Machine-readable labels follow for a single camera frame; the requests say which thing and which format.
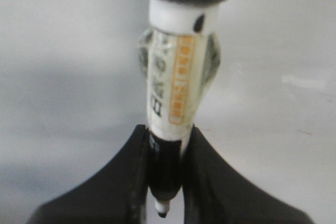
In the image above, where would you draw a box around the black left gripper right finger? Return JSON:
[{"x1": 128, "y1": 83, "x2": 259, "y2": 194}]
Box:
[{"x1": 183, "y1": 127, "x2": 313, "y2": 223}]

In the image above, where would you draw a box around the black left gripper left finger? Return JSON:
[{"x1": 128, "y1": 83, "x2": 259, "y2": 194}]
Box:
[{"x1": 28, "y1": 125, "x2": 149, "y2": 223}]

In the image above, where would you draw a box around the white black whiteboard marker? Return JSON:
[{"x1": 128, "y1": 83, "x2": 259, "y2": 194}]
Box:
[{"x1": 139, "y1": 0, "x2": 225, "y2": 218}]

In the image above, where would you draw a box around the white whiteboard with aluminium frame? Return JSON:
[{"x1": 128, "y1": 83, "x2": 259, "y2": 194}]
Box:
[{"x1": 1, "y1": 0, "x2": 335, "y2": 223}]

